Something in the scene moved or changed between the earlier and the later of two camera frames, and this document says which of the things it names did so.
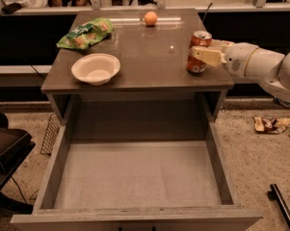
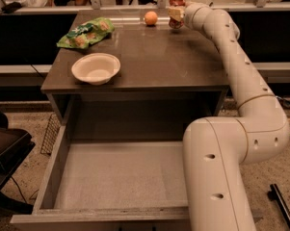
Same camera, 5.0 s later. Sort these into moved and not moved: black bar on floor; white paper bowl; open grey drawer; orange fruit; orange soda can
Moved: orange soda can
Not moved: open grey drawer; white paper bowl; orange fruit; black bar on floor
